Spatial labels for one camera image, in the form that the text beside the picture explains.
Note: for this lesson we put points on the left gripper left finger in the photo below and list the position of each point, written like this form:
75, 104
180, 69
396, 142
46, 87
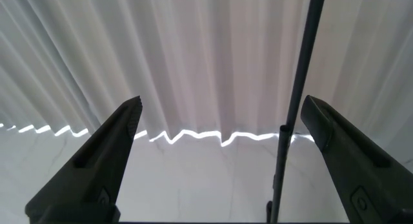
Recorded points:
93, 172

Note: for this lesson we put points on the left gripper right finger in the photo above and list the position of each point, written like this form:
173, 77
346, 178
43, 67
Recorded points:
364, 172

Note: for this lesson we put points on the black clothes rack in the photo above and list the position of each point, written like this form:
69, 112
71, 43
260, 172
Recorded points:
303, 56

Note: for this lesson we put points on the white curtain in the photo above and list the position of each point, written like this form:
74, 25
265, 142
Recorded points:
161, 56

